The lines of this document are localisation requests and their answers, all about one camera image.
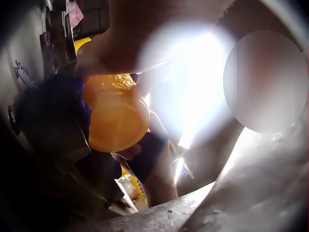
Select black wrist band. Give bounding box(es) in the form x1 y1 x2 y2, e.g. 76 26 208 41
126 132 170 184

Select pink paper sheet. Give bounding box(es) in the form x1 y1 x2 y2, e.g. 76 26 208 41
68 4 84 28

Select dark blue mesh scrubber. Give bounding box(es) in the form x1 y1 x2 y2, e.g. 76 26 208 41
24 72 94 145

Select person's left fingers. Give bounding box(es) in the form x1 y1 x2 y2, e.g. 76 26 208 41
74 47 110 79

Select dark plastic crate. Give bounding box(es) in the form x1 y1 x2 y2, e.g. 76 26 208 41
72 0 112 37

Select white blue-patterned container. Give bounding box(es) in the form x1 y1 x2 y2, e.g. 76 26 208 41
0 5 52 150

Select person's left hand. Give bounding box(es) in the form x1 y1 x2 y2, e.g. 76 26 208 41
74 0 228 79

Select person's right hand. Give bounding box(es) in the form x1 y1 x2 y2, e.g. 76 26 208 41
111 110 169 162

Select wet metal basin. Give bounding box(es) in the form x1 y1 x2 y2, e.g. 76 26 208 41
110 121 309 232

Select yellow plastic container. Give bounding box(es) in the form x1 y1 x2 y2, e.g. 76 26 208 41
73 37 92 57

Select orange plastic cup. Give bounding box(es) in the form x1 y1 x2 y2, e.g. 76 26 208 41
82 73 151 153

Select person's right fingers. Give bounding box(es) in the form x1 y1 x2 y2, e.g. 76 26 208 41
111 144 142 162

